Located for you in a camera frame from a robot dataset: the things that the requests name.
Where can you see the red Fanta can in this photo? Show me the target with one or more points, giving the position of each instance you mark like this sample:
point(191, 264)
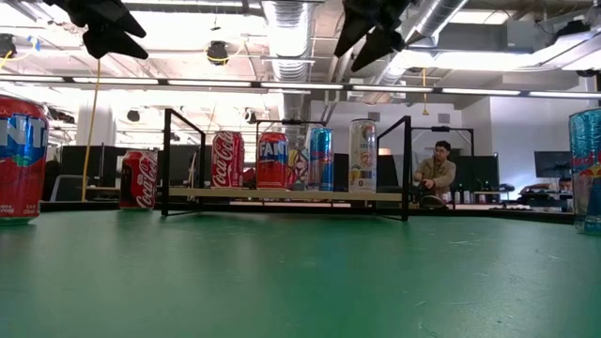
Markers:
point(272, 164)
point(21, 188)

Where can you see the wooden shelf with black frame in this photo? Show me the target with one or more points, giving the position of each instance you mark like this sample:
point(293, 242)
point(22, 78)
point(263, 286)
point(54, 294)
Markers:
point(282, 194)

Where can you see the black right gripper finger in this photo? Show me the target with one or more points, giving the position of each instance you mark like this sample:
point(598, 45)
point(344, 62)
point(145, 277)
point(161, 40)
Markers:
point(354, 28)
point(380, 44)

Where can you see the person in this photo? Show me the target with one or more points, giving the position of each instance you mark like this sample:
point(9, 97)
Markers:
point(436, 173)

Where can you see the white Celsius can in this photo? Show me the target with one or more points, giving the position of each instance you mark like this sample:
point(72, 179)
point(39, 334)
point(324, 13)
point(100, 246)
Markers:
point(362, 155)

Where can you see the silver ventilation duct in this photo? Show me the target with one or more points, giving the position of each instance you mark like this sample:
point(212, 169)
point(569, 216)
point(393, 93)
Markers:
point(286, 47)
point(436, 19)

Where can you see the blue Red Bull can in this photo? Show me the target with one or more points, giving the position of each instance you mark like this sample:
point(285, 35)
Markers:
point(587, 173)
point(321, 159)

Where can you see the dark computer monitor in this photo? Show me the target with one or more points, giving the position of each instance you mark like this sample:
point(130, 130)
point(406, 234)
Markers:
point(553, 164)

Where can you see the long ceiling light rail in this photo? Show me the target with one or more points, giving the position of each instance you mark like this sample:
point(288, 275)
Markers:
point(211, 83)

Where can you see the black partition panel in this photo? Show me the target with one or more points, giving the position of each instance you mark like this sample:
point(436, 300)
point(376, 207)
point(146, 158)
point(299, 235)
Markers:
point(389, 173)
point(80, 162)

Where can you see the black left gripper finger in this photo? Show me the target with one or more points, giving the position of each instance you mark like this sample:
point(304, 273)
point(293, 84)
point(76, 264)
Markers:
point(115, 16)
point(105, 42)

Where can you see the red Coca-Cola Star Wars can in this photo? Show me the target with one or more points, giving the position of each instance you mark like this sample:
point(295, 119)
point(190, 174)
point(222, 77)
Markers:
point(141, 180)

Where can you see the grey office chair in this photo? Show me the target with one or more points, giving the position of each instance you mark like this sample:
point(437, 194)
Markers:
point(68, 188)

